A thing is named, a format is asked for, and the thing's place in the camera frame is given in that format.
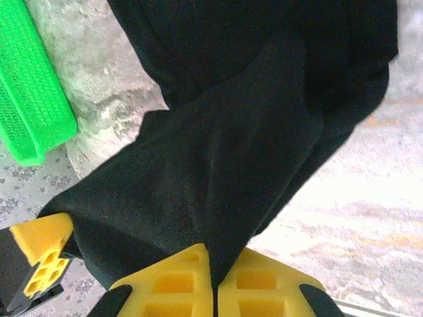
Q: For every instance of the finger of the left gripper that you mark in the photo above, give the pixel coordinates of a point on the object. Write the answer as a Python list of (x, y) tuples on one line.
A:
[(36, 237)]

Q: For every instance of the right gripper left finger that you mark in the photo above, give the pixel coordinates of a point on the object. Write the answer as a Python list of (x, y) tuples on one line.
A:
[(172, 284)]

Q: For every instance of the black t-shirt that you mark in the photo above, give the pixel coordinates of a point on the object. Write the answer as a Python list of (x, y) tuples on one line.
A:
[(231, 132)]

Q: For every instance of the green plastic basket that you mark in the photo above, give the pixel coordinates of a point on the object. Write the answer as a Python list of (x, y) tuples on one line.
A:
[(29, 89)]

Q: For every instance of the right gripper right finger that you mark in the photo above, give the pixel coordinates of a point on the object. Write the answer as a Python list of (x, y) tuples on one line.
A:
[(264, 287)]

